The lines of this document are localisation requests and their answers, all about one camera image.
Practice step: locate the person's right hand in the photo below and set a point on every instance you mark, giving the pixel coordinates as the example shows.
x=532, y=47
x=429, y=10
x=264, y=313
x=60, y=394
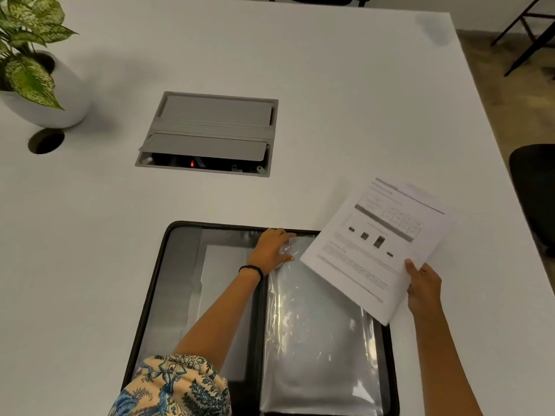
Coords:
x=425, y=290

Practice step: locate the person's left hand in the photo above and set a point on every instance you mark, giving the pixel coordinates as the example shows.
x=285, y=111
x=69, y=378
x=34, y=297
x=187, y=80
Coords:
x=269, y=251

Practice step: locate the printed paper sheet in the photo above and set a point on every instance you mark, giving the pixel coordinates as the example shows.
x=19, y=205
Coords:
x=368, y=264

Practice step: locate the blue zippered folder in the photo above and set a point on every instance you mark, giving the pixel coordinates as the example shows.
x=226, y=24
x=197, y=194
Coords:
x=321, y=342

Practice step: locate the person's left forearm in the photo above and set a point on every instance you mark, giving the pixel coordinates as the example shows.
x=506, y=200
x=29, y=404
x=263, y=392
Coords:
x=217, y=324

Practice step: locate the person's right forearm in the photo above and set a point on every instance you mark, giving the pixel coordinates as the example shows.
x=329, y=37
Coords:
x=442, y=368

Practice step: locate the black wristband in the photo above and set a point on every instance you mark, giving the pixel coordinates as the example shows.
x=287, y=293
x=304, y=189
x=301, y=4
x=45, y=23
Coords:
x=253, y=268

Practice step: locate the black mesh-back office chair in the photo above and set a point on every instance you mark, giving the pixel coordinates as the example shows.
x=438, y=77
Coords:
x=535, y=190

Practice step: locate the floral patterned dress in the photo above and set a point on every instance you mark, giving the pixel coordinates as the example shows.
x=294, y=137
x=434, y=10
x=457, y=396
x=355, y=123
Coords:
x=173, y=389

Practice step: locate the black metal high stool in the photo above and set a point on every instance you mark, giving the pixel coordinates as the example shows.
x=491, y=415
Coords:
x=537, y=43

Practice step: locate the green variegated leafy plant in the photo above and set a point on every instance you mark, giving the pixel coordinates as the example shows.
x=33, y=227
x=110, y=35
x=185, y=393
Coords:
x=30, y=82

